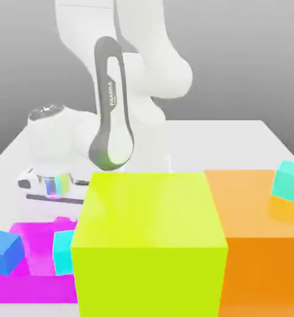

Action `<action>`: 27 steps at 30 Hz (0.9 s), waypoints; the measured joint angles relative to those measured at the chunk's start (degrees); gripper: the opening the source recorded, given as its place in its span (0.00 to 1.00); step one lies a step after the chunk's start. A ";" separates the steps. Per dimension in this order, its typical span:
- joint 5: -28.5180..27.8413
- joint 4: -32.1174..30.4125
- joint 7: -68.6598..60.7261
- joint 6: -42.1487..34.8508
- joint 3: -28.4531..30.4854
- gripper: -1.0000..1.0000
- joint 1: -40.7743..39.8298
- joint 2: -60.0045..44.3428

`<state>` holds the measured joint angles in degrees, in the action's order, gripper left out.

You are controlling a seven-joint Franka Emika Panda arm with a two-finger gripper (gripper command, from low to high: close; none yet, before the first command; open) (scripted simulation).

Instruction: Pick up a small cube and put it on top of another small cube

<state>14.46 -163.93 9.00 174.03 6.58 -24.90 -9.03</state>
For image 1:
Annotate small blue cube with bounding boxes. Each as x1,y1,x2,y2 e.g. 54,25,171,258
0,230,26,277

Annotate small turquoise cube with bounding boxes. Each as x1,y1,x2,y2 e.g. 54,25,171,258
270,160,294,204

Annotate large yellow-green box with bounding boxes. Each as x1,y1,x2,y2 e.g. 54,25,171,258
70,172,228,317

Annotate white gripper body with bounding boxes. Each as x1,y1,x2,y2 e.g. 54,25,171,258
18,189,85,222

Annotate small cyan cube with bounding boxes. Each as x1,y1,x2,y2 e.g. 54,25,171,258
53,230,76,276

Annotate large orange box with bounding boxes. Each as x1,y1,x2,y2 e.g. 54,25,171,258
203,169,294,317

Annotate large magenta box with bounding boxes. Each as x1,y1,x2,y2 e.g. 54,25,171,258
0,220,79,305

